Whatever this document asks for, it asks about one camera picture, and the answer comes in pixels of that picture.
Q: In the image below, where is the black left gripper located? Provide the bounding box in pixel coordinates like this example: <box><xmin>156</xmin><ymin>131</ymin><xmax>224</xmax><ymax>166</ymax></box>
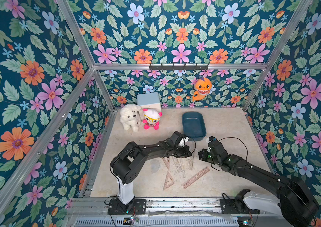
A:
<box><xmin>171</xmin><ymin>145</ymin><xmax>193</xmax><ymax>158</ymax></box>

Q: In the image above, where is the thin clear ruler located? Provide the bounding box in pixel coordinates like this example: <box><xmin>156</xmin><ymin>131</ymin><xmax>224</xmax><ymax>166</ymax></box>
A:
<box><xmin>179</xmin><ymin>159</ymin><xmax>186</xmax><ymax>178</ymax></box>

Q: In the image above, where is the clear straight ruler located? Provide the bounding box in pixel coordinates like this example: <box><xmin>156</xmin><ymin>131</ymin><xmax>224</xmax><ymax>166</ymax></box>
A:
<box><xmin>188</xmin><ymin>155</ymin><xmax>194</xmax><ymax>170</ymax></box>

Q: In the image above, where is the teal plastic storage box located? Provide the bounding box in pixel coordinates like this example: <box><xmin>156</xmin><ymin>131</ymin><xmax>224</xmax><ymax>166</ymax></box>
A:
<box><xmin>182</xmin><ymin>112</ymin><xmax>207</xmax><ymax>141</ymax></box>

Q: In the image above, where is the pink long straight ruler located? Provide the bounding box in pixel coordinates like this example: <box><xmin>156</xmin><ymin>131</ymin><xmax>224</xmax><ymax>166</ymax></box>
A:
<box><xmin>182</xmin><ymin>167</ymin><xmax>210</xmax><ymax>189</ymax></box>

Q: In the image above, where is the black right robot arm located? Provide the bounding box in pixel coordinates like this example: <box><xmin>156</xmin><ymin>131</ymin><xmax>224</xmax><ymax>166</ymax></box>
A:
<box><xmin>198</xmin><ymin>136</ymin><xmax>319</xmax><ymax>227</ymax></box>

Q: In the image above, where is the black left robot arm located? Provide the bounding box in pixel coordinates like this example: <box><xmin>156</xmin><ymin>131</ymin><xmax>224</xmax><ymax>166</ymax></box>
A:
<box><xmin>109</xmin><ymin>131</ymin><xmax>192</xmax><ymax>206</ymax></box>

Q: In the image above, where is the light blue white box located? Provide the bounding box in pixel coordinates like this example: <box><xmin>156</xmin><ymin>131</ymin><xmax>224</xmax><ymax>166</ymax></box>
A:
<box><xmin>137</xmin><ymin>92</ymin><xmax>161</xmax><ymax>112</ymax></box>

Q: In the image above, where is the pink triangle ruler upper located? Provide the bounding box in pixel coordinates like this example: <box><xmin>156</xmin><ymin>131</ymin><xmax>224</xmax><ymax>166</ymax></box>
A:
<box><xmin>162</xmin><ymin>158</ymin><xmax>170</xmax><ymax>170</ymax></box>

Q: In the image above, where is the pink white toy figure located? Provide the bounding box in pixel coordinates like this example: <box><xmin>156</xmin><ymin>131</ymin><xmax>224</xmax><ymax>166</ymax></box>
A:
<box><xmin>142</xmin><ymin>108</ymin><xmax>163</xmax><ymax>130</ymax></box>

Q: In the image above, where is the white plush dog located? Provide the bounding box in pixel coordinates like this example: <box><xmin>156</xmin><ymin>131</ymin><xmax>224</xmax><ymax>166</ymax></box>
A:
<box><xmin>120</xmin><ymin>104</ymin><xmax>141</xmax><ymax>132</ymax></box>

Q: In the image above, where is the orange shark plush toy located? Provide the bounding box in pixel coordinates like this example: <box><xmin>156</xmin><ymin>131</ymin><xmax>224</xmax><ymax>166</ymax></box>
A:
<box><xmin>192</xmin><ymin>78</ymin><xmax>212</xmax><ymax>102</ymax></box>

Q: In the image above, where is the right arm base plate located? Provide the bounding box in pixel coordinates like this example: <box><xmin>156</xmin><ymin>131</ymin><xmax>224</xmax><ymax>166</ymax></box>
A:
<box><xmin>220</xmin><ymin>198</ymin><xmax>260</xmax><ymax>215</ymax></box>

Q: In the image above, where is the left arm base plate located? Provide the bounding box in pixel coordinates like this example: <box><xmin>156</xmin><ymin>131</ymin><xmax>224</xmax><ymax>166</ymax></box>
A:
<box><xmin>108</xmin><ymin>198</ymin><xmax>147</xmax><ymax>215</ymax></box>

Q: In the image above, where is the black hook rail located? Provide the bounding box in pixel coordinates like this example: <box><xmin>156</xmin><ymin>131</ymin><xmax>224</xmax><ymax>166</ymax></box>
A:
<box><xmin>149</xmin><ymin>63</ymin><xmax>209</xmax><ymax>71</ymax></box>

